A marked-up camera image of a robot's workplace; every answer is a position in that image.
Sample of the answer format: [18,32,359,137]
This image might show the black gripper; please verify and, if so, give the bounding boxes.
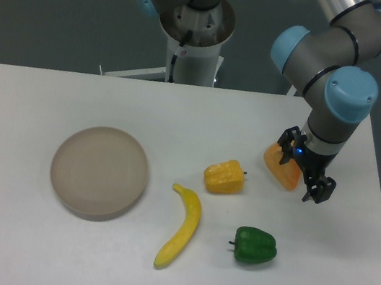
[277,126,341,204]

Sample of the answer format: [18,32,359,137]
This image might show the yellow bell pepper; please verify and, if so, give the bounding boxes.
[203,159,245,194]

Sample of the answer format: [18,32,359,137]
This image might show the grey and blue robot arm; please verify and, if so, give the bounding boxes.
[138,0,381,203]

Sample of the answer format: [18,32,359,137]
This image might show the green bell pepper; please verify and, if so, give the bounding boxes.
[229,226,277,265]

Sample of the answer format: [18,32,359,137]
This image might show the yellow banana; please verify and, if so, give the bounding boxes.
[153,183,202,269]

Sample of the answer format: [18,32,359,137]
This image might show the beige round plate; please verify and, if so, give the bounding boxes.
[50,126,149,222]

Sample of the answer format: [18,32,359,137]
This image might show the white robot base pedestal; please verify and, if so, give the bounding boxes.
[103,0,236,87]

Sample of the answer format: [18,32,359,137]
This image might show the black cable on pedestal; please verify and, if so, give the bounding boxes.
[165,27,194,86]

